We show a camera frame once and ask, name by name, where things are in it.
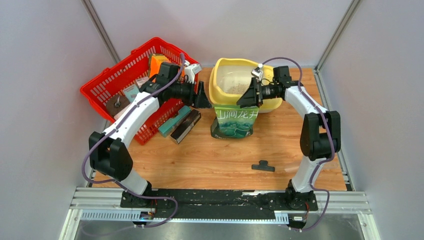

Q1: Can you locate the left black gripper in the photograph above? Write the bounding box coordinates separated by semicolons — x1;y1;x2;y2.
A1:
169;78;212;109

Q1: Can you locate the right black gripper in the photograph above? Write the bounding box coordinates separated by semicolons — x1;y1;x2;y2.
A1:
237;76;277;109

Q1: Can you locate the green litter bag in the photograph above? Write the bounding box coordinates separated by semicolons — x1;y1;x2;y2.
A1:
210;104;259;139

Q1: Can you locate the black bag clip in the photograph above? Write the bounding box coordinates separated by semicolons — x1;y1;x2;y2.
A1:
251;160;275;172

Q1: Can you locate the clear plastic scoop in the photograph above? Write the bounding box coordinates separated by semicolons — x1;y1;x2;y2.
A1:
283;163;299;174

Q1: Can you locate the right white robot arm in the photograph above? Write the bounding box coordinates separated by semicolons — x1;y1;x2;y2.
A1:
236;64;341;210

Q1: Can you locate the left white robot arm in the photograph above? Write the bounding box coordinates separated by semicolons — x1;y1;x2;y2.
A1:
84;61;212;208

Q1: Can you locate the yellow litter box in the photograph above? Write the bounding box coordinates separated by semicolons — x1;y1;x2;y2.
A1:
208;57;284;114

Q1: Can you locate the dark brown box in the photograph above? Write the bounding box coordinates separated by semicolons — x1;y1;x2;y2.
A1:
170;109;201;145

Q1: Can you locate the teal box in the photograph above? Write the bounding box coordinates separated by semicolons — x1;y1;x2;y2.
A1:
158;106;192;138

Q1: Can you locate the orange sponge stack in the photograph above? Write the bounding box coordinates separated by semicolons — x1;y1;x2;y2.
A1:
149;53;171;78

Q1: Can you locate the grey pink packet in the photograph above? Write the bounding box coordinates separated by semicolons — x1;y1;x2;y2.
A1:
135;76;150;88

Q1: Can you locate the teal small packet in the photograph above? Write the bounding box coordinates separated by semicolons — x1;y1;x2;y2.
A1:
123;84;139;103

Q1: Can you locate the brown round disc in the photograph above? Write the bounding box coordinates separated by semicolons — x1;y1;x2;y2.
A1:
105;94;130;117

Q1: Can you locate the red plastic basket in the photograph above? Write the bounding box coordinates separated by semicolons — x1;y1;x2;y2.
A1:
80;37;184;145

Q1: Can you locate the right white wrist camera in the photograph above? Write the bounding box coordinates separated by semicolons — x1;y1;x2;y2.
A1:
251;63;264;83

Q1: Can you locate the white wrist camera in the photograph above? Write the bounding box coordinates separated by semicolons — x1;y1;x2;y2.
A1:
183;60;202;84
251;63;264;83

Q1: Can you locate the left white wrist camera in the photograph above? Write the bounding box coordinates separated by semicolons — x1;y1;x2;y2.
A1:
183;60;202;84

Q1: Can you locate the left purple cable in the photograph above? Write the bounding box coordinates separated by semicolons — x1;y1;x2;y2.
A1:
81;52;186;229

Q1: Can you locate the purple cable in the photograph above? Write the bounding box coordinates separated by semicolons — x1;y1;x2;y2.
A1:
259;56;331;232
81;52;186;229

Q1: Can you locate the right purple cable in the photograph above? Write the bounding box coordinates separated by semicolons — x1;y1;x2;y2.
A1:
259;56;331;232

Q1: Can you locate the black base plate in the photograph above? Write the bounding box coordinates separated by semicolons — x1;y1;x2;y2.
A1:
120;188;318;220

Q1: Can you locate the aluminium frame rail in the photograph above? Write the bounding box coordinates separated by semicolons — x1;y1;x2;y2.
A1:
60;187;380;240

